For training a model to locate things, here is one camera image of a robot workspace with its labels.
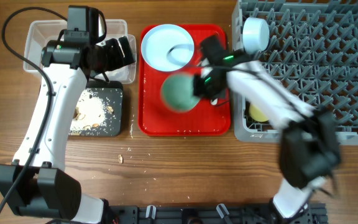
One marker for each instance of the cream plastic spoon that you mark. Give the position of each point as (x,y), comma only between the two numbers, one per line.
(214,102)

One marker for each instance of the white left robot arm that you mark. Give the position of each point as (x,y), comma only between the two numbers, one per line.
(35,183)

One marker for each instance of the food scrap on table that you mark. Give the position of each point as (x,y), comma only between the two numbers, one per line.
(120,158)

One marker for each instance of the green plastic bowl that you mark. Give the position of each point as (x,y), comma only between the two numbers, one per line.
(177,93)

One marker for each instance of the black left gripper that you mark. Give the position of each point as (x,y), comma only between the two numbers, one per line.
(118,60)

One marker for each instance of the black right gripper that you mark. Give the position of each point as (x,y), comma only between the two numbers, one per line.
(197,83)

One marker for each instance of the light blue plastic bowl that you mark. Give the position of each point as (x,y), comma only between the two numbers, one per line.
(255,35)

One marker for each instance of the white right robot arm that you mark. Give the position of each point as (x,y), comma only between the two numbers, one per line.
(309,149)

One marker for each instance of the grey dishwasher rack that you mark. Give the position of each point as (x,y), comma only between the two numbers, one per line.
(313,51)

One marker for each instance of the red plastic tray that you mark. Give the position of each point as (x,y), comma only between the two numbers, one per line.
(155,119)

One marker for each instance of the black food waste tray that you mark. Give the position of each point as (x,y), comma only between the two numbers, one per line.
(64,109)

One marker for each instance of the yellow plastic cup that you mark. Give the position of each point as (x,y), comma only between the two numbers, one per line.
(256,114)

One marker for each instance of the clear plastic waste bin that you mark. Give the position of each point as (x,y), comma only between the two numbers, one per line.
(41,32)

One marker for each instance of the rice and food scraps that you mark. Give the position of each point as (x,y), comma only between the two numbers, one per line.
(98,113)

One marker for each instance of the light blue plastic plate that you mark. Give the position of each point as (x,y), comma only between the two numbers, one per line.
(167,47)

